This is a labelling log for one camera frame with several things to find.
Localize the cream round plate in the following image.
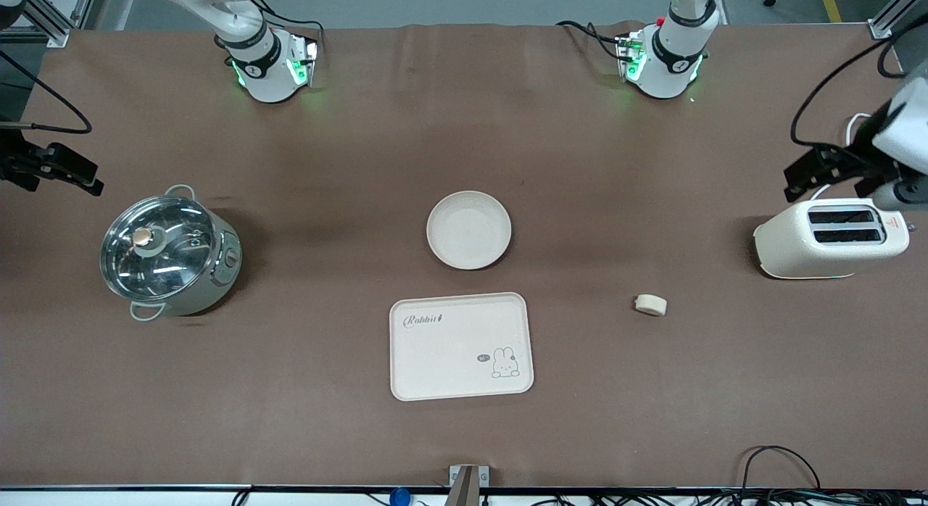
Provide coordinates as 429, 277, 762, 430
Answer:
426, 191, 513, 270

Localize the white two-slot toaster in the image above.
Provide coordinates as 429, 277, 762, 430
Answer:
753, 198, 911, 280

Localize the glass pot lid with knob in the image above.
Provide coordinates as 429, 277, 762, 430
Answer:
100, 196, 217, 301

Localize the pale green electric cooking pot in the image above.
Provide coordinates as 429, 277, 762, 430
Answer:
100, 185, 243, 322

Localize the green lit base connector box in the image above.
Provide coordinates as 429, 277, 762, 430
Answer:
616, 32, 648, 83
288, 35, 320, 88

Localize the cream tray with rabbit print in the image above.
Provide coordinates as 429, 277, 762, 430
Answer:
389, 292, 535, 402

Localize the white toaster power cable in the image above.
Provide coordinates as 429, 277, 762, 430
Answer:
811, 112, 872, 201

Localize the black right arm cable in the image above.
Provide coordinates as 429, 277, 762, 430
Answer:
0, 51, 93, 135

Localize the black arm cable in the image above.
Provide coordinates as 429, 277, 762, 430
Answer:
0, 51, 93, 135
790, 13, 928, 148

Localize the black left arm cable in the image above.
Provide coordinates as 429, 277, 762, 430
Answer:
790, 13, 928, 148

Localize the aluminium frame post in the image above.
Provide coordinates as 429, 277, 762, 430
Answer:
869, 0, 928, 40
0, 0, 99, 49

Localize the looped black cable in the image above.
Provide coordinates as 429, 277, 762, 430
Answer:
738, 445, 822, 494

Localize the black cable bundle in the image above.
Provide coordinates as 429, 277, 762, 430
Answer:
507, 490, 928, 506

